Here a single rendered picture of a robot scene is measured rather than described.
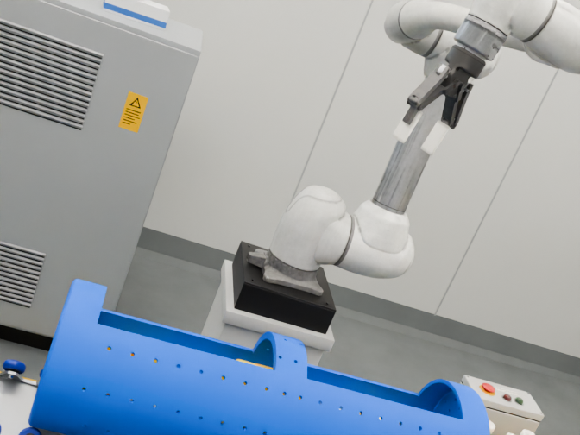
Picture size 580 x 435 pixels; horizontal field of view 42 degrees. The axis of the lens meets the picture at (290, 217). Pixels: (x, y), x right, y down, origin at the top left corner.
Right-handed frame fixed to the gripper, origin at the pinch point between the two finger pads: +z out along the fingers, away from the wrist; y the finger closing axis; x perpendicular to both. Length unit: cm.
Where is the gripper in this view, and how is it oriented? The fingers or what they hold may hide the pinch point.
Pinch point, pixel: (415, 141)
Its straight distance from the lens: 154.9
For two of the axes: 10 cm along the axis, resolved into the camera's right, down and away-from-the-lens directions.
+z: -5.0, 8.4, 2.3
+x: -6.7, -5.4, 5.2
